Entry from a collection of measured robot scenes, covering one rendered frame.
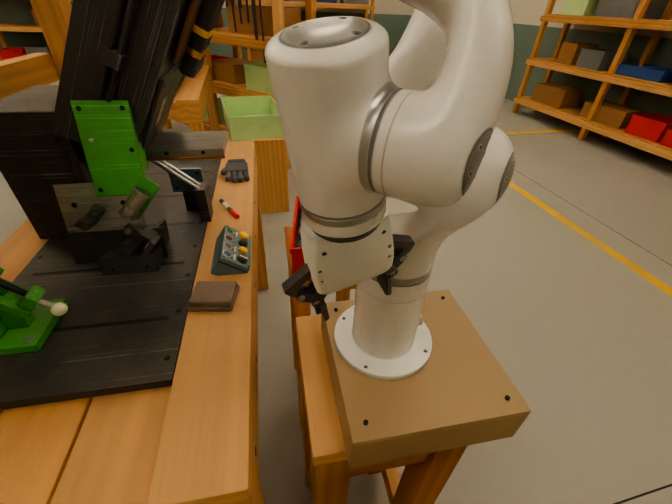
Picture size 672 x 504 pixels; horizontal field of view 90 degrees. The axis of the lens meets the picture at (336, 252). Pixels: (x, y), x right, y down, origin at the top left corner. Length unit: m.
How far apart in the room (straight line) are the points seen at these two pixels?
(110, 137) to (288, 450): 1.26
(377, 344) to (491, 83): 0.47
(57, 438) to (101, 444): 0.08
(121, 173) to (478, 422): 0.90
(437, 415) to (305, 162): 0.47
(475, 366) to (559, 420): 1.28
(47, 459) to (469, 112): 0.74
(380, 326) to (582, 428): 1.51
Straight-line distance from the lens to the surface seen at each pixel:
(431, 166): 0.23
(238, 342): 0.74
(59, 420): 0.79
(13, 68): 1.56
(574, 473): 1.86
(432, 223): 0.44
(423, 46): 0.47
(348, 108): 0.24
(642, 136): 5.72
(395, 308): 0.56
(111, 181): 0.97
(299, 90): 0.24
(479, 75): 0.24
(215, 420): 0.66
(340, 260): 0.36
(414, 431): 0.60
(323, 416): 0.69
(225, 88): 4.04
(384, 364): 0.64
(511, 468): 1.74
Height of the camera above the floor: 1.46
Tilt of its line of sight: 37 degrees down
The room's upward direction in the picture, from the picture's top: 3 degrees clockwise
